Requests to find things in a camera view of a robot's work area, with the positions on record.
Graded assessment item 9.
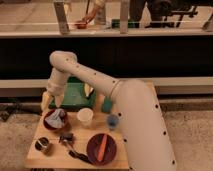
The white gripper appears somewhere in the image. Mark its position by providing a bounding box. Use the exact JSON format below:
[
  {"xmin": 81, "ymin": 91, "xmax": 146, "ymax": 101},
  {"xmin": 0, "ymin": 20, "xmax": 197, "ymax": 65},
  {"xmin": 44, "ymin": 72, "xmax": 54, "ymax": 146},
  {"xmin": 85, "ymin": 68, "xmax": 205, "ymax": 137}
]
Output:
[{"xmin": 41, "ymin": 79, "xmax": 66, "ymax": 111}]

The grey blue towel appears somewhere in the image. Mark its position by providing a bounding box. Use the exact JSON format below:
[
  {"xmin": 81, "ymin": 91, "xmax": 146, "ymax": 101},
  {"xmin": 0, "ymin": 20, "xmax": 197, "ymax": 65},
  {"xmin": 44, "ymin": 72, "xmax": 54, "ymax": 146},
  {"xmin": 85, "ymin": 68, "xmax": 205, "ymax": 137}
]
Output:
[{"xmin": 45, "ymin": 108, "xmax": 65, "ymax": 129}]

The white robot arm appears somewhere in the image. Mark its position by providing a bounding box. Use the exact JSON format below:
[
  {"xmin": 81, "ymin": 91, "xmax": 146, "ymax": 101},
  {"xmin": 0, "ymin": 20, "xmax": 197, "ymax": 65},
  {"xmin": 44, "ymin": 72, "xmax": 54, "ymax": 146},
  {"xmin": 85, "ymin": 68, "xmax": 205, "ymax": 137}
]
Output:
[{"xmin": 41, "ymin": 51, "xmax": 177, "ymax": 171}]

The person hand in background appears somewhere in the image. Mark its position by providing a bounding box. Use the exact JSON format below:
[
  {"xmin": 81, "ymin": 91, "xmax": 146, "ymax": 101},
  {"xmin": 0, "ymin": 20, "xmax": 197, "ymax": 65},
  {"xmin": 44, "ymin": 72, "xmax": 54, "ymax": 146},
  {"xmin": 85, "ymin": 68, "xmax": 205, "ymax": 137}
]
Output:
[{"xmin": 82, "ymin": 12, "xmax": 95, "ymax": 24}]

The green tray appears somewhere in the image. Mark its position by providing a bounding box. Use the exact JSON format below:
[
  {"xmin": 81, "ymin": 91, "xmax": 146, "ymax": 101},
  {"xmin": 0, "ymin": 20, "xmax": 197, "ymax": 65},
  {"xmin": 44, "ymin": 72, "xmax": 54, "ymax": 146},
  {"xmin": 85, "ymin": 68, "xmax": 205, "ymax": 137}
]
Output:
[{"xmin": 49, "ymin": 77, "xmax": 97, "ymax": 110}]

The yellow banana piece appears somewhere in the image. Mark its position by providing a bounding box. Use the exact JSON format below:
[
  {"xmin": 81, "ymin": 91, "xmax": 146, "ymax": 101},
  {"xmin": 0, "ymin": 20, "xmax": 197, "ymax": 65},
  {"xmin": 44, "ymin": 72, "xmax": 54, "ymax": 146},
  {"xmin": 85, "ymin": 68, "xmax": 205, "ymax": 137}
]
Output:
[{"xmin": 84, "ymin": 83, "xmax": 93, "ymax": 98}]

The white plastic cup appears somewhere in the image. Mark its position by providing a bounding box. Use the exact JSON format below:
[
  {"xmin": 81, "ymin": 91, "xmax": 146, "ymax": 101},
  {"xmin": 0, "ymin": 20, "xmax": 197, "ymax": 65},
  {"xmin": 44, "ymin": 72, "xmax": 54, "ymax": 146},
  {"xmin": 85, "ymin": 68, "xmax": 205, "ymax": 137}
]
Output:
[{"xmin": 77, "ymin": 108, "xmax": 94, "ymax": 127}]

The small dark toy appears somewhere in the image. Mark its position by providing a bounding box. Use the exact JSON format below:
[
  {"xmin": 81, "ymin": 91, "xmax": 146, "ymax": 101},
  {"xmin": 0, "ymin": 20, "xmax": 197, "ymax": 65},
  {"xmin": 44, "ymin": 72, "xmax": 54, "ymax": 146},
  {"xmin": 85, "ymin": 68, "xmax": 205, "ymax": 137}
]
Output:
[{"xmin": 59, "ymin": 133, "xmax": 74, "ymax": 145}]

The teal cylinder block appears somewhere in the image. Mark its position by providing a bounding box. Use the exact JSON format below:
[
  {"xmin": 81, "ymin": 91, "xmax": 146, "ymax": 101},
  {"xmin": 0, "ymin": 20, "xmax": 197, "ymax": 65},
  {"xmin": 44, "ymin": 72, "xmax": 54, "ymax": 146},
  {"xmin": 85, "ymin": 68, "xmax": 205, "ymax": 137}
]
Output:
[{"xmin": 101, "ymin": 97, "xmax": 113, "ymax": 113}]

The wooden board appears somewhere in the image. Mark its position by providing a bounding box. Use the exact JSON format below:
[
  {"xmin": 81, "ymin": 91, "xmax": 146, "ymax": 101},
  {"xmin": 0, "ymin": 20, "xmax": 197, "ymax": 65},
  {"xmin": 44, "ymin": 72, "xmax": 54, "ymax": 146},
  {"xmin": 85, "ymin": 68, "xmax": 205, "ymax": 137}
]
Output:
[{"xmin": 25, "ymin": 93, "xmax": 129, "ymax": 171}]

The blue plastic cup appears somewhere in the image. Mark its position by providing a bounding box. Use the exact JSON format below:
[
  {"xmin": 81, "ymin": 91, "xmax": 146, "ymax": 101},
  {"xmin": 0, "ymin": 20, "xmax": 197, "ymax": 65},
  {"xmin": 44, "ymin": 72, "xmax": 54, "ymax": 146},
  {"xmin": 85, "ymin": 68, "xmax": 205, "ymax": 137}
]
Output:
[{"xmin": 106, "ymin": 114, "xmax": 119, "ymax": 130}]

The dark red plate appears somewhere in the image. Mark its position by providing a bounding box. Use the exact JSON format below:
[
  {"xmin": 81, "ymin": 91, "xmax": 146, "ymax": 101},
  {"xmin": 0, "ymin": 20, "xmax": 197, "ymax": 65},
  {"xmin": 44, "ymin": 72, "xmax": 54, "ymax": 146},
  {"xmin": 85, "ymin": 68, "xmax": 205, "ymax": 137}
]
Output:
[{"xmin": 86, "ymin": 133, "xmax": 117, "ymax": 166}]

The orange carrot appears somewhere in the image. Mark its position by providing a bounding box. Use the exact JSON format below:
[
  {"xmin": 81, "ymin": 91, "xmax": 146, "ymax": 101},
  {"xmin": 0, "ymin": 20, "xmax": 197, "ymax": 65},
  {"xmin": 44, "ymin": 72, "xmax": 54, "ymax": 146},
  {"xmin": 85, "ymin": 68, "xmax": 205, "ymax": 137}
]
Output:
[{"xmin": 97, "ymin": 134, "xmax": 107, "ymax": 162}]

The red object on shelf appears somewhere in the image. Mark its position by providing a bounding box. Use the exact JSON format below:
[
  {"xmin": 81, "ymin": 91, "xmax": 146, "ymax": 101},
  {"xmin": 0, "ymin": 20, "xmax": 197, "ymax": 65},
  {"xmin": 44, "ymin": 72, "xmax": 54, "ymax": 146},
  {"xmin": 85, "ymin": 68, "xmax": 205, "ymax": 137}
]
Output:
[{"xmin": 75, "ymin": 20, "xmax": 87, "ymax": 29}]

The white bottle on shelf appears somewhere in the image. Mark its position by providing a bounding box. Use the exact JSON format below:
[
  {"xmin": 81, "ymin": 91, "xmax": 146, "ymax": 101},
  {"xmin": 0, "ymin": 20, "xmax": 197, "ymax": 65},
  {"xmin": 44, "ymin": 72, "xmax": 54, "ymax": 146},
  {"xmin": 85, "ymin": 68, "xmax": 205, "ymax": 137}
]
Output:
[{"xmin": 94, "ymin": 6, "xmax": 106, "ymax": 25}]

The green box on shelf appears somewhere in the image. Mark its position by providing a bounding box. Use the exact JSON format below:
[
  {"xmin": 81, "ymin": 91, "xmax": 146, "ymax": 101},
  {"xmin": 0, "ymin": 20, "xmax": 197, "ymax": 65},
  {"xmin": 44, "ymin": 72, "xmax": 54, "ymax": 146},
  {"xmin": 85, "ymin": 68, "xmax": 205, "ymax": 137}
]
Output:
[{"xmin": 111, "ymin": 19, "xmax": 135, "ymax": 29}]

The black machine in background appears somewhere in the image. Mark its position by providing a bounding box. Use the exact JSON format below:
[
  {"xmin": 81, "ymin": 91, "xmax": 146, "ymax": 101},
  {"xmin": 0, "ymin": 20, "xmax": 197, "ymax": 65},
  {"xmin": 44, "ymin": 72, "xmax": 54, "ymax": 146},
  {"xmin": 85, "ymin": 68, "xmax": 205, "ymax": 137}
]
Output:
[{"xmin": 129, "ymin": 0, "xmax": 200, "ymax": 29}]

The wooden post left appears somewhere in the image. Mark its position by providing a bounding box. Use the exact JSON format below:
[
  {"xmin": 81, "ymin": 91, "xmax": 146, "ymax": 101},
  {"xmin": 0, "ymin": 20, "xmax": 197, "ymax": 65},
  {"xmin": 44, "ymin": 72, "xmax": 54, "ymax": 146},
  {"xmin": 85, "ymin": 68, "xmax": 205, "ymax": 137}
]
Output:
[{"xmin": 53, "ymin": 0, "xmax": 69, "ymax": 35}]

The wooden post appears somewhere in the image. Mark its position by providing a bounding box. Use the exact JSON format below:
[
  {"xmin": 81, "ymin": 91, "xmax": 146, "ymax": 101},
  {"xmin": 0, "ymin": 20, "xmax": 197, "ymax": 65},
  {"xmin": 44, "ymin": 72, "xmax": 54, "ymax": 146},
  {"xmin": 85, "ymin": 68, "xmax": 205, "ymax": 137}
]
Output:
[
  {"xmin": 53, "ymin": 0, "xmax": 69, "ymax": 35},
  {"xmin": 120, "ymin": 0, "xmax": 129, "ymax": 34}
]

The wooden post right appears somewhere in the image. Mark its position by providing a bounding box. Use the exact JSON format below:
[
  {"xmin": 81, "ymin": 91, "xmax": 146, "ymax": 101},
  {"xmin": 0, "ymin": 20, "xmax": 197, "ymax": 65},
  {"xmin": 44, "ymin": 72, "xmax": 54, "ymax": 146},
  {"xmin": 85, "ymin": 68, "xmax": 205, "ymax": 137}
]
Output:
[{"xmin": 120, "ymin": 0, "xmax": 129, "ymax": 34}]

